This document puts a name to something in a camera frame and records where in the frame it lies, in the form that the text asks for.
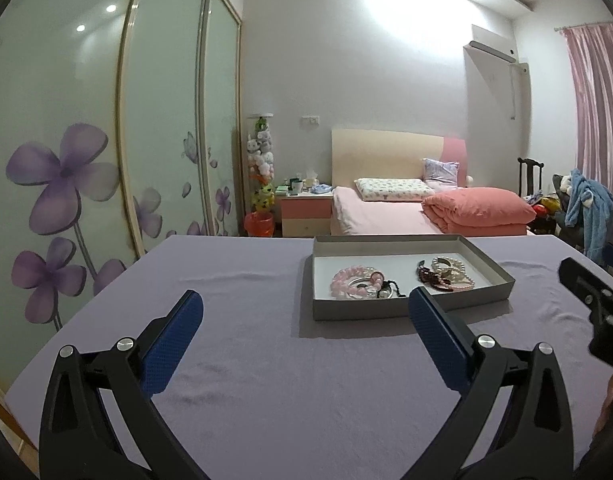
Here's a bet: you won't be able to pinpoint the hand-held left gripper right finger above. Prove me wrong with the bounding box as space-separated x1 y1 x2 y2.
408 286 588 480

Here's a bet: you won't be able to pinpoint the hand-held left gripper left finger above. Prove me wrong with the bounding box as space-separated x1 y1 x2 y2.
39 289 213 480

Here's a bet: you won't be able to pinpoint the dark red bead bracelet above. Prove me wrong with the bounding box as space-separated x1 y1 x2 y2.
417 260 453 292

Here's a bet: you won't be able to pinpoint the white pearl bracelet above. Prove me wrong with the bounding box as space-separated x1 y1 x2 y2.
433 255 476 292

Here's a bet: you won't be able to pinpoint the clear glass bangle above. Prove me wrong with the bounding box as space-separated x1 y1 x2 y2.
343 277 383 302

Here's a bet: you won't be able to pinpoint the pink bead bracelet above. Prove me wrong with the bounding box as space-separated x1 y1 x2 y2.
329 265 376 301

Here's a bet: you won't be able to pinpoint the grey cardboard tray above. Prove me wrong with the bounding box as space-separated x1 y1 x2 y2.
311 233 517 322

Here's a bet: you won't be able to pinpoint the blue fleece garment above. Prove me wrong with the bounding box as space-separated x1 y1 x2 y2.
565 168 613 264

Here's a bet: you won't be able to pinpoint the colourful toys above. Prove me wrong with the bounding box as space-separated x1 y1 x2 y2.
529 192 563 216

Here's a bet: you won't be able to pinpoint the grey plush toy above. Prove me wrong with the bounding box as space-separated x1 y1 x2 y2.
551 173 575 201

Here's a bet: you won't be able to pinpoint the purple tablecloth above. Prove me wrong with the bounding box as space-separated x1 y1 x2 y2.
4 233 613 480

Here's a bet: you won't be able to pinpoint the dark wooden chair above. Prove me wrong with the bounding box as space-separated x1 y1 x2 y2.
517 157 545 199

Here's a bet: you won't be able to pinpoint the folded pink quilt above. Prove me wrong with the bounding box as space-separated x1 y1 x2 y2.
421 186 537 235

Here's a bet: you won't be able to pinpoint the pink bed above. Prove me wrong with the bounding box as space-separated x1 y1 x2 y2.
330 127 536 237

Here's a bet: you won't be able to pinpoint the red lined waste basket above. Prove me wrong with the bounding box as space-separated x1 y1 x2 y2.
243 209 276 239

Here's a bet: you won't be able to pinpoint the patterned white pillow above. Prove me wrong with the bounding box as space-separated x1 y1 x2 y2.
354 177 438 202

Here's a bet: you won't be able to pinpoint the pink curtain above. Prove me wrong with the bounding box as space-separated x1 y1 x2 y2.
561 25 613 213

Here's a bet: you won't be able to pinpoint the lilac printed pillow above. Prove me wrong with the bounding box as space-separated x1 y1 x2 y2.
422 158 461 192

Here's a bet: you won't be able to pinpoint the pink and cream nightstand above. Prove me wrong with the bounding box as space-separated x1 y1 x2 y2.
280 187 334 239

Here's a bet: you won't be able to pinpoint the white pipe cover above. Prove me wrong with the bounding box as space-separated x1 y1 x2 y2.
509 62 530 121

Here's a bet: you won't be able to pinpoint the plush toy tower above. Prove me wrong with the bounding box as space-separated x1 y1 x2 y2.
245 112 276 211

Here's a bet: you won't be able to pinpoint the curtain rod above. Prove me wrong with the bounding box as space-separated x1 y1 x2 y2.
553 20 613 32

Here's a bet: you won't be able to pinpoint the floral sliding door wardrobe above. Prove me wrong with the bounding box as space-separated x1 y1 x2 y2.
0 0 245 413

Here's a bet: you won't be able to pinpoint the white air conditioner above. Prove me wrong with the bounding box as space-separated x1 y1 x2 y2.
463 23 519 65

